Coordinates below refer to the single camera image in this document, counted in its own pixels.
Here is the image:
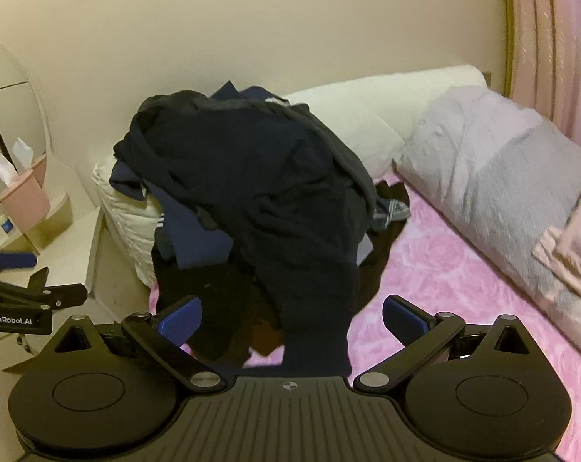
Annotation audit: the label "pink rose bed sheet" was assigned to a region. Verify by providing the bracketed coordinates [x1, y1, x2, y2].
[147, 172, 581, 462]

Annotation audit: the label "pink tissue box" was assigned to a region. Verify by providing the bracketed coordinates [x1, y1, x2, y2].
[0, 138, 50, 233]

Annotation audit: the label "dark navy fleece pants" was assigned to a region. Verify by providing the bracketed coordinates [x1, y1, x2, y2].
[151, 223, 401, 377]

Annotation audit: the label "beige folded blanket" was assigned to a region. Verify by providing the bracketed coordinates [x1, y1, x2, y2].
[532, 197, 581, 298]

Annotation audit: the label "pile of dark clothes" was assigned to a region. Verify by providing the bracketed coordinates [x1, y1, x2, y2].
[110, 85, 410, 270]

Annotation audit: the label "white bedside table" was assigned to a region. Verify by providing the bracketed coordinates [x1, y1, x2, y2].
[0, 205, 105, 373]

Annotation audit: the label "white pillow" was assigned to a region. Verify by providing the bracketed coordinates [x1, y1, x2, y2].
[92, 65, 488, 288]

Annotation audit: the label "pink curtain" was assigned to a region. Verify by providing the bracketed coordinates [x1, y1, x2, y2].
[504, 0, 581, 147]

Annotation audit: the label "grey folded quilt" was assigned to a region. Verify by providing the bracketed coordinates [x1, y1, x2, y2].
[393, 87, 581, 351]

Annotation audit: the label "oval white mirror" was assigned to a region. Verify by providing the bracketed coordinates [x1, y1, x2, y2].
[0, 40, 75, 256]

